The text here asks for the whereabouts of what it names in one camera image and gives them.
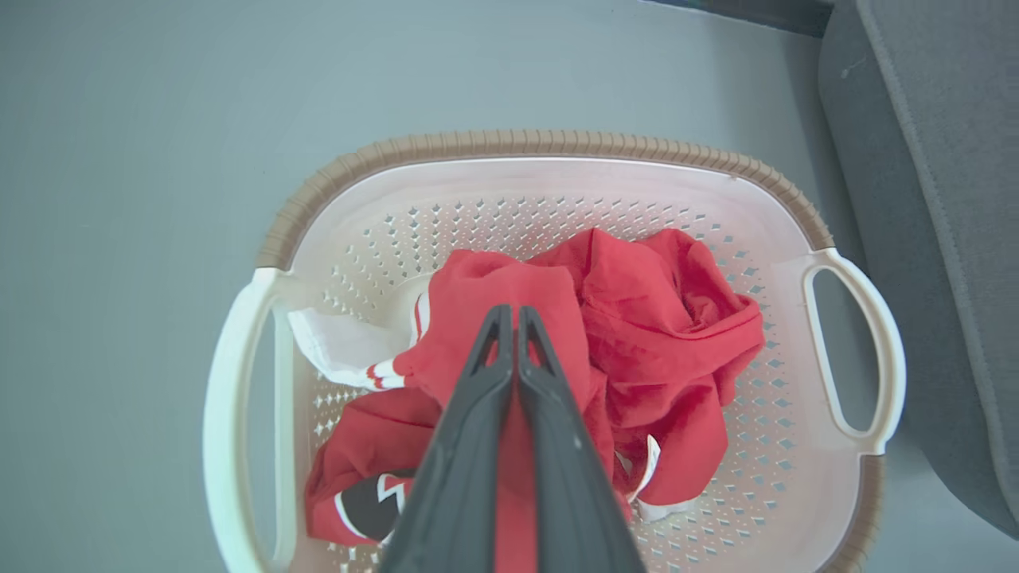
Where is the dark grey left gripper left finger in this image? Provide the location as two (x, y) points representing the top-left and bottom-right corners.
(378, 304), (515, 573)

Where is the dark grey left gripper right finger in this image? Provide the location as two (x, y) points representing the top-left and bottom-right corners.
(517, 306), (647, 573)

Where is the red and white garment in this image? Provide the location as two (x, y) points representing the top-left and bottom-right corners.
(288, 228), (767, 573)

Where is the cream plastic laundry basket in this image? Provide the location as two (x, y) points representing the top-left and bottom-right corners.
(202, 130), (908, 573)

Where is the grey fabric sofa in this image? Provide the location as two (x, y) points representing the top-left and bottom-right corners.
(818, 0), (1019, 542)

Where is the black baseboard strip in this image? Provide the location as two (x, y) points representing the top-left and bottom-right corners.
(637, 0), (834, 38)

